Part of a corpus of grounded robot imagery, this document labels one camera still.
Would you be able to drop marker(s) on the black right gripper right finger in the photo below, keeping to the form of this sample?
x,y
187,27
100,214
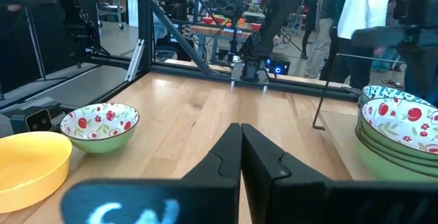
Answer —
x,y
291,193

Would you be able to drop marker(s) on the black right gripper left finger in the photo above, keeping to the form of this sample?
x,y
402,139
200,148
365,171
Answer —
x,y
219,183

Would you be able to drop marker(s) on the teal bowl dark floral print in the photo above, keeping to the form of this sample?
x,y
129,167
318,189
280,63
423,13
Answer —
x,y
383,92

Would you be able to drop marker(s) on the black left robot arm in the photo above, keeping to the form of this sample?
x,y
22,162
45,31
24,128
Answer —
x,y
273,18

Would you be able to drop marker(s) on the wooden riser shelf black legs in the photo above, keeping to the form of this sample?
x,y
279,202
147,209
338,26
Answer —
x,y
338,142

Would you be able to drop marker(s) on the wooden workbench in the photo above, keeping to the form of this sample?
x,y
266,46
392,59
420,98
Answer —
x,y
219,31

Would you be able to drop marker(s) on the yellow plastic bowl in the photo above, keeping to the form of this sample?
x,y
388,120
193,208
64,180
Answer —
x,y
31,169

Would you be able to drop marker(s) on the black curtain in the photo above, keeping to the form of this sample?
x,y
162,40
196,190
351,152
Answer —
x,y
13,46

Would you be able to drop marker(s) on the silver frame bracket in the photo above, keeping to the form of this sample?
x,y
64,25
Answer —
x,y
134,61

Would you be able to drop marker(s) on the black aluminium table frame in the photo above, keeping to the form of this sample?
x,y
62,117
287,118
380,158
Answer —
x,y
144,18

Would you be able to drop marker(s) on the small grey depth camera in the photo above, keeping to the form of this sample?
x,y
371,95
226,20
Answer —
x,y
34,121

